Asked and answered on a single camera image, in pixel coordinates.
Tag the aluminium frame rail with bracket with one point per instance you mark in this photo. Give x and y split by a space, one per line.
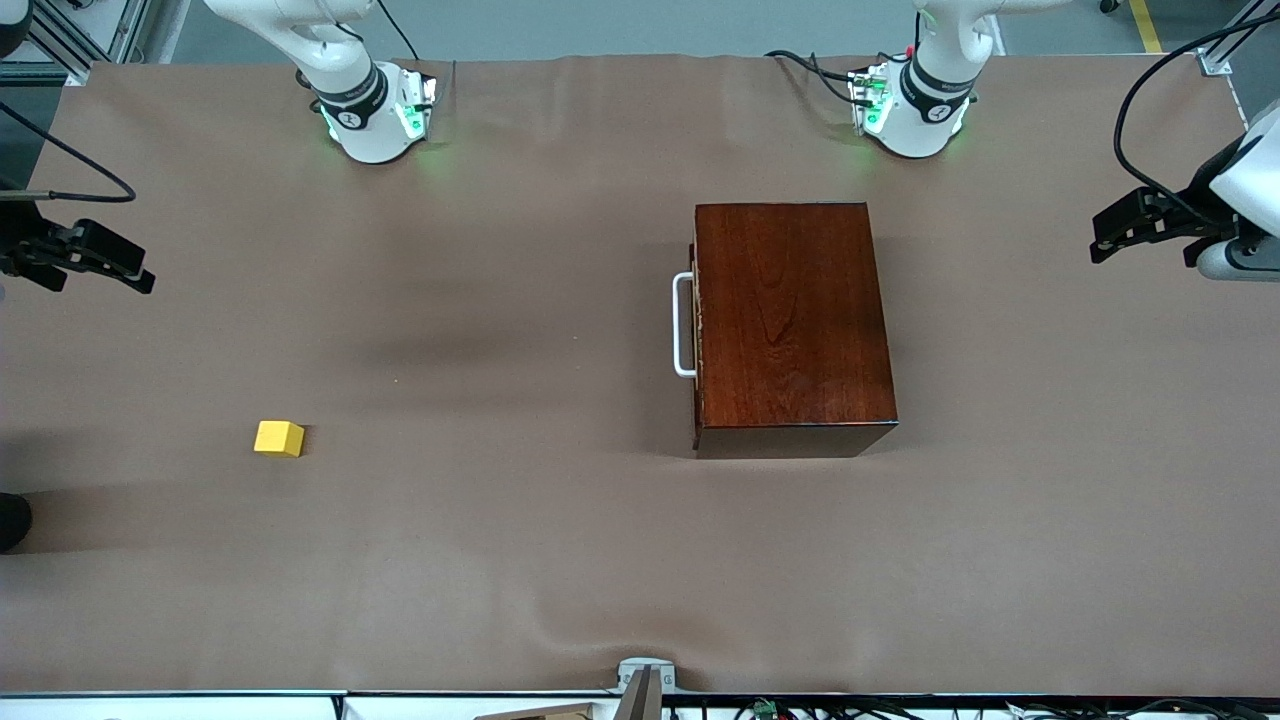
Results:
1215 62

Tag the dark red wooden cabinet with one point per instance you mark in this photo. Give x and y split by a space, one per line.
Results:
800 330

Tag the grey metal bracket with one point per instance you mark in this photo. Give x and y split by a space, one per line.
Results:
645 668

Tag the aluminium frame with dark rails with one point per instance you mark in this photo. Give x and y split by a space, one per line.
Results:
75 55

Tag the yellow block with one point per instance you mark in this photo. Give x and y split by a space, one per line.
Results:
278 438

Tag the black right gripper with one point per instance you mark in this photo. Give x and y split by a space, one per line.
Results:
22 247

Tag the tan cardboard piece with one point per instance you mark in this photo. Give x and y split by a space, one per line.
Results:
560 713

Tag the brown table cloth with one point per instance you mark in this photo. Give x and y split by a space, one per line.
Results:
500 550

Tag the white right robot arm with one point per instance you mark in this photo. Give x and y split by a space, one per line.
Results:
360 130

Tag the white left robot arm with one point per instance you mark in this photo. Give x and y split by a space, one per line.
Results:
925 110

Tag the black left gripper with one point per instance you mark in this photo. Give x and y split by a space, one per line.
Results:
1196 213

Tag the black rounded object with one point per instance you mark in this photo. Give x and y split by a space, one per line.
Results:
12 520

